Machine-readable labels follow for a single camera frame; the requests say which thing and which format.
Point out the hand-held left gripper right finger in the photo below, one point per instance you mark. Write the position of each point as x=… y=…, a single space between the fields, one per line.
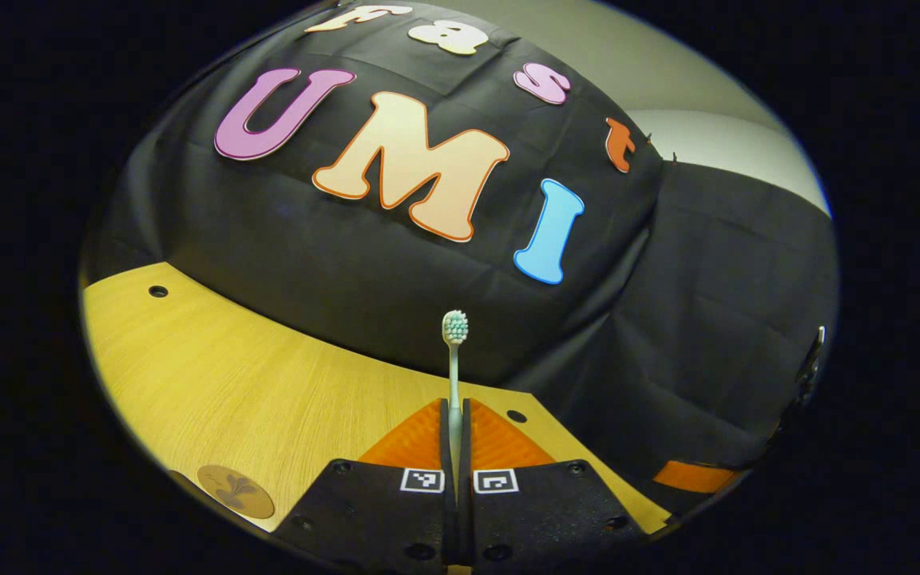
x=548 y=511

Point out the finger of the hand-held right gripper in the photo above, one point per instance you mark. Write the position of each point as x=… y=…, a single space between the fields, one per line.
x=695 y=477

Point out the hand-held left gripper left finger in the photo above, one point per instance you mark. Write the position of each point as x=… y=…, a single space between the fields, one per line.
x=372 y=511

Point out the round brown coaster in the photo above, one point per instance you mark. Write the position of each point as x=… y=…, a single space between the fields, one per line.
x=236 y=491

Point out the pale green toothbrush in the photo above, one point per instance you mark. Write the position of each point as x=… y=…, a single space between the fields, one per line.
x=454 y=375

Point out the wooden desktop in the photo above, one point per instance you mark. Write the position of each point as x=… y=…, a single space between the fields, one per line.
x=252 y=391

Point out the black backdrop cloth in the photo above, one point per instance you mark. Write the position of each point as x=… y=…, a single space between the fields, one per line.
x=396 y=295

